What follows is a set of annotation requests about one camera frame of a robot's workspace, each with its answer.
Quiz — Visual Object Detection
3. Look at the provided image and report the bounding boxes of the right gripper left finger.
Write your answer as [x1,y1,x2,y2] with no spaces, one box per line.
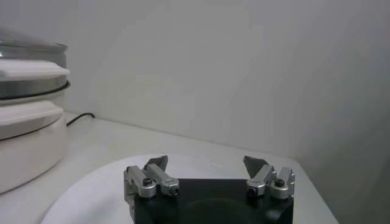
[123,155,180,200]

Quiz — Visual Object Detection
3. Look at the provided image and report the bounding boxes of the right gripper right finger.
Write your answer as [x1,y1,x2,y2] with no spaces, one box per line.
[243,155,296,200]

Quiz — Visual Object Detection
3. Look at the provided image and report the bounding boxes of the round glass pot lid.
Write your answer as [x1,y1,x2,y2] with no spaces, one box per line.
[0,26,68,52]

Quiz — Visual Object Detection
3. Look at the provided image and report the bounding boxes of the stainless steel steamer basket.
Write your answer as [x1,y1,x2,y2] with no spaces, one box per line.
[0,50,71,100]

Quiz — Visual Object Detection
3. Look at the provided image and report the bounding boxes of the large white plate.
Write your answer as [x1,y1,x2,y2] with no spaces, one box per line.
[41,153,293,224]

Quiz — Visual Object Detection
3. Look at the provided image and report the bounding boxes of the white electric cooker base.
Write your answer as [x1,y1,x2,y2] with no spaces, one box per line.
[0,91,71,194]

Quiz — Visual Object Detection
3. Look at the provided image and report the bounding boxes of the black cooker power cord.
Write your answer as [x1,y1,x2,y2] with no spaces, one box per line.
[66,112,96,126]

